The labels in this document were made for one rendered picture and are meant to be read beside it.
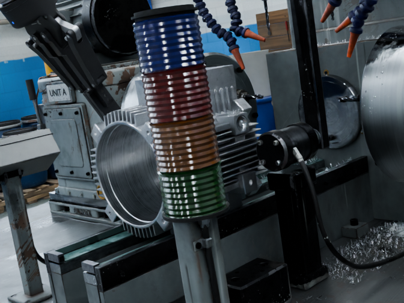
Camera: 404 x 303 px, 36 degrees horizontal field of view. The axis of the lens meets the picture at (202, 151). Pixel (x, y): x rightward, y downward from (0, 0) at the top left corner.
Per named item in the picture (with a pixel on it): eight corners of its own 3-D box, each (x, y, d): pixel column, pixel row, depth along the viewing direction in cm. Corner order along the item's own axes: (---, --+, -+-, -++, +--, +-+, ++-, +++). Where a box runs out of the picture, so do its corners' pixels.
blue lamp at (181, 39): (176, 67, 60) (169, 20, 60) (219, 61, 56) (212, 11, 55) (127, 76, 56) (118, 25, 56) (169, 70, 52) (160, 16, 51)
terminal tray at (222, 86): (195, 112, 106) (188, 70, 105) (241, 109, 98) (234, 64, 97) (140, 125, 98) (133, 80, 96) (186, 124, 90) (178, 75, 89)
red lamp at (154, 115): (183, 112, 61) (176, 67, 60) (226, 110, 57) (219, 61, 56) (135, 124, 57) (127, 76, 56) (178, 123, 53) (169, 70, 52)
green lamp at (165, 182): (198, 200, 63) (190, 157, 62) (240, 205, 58) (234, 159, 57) (151, 217, 59) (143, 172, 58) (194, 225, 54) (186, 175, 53)
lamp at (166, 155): (190, 157, 62) (183, 112, 61) (234, 159, 57) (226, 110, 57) (143, 172, 58) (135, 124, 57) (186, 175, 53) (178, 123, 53)
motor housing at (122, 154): (192, 196, 111) (175, 91, 108) (275, 204, 98) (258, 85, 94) (101, 231, 98) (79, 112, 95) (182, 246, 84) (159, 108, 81)
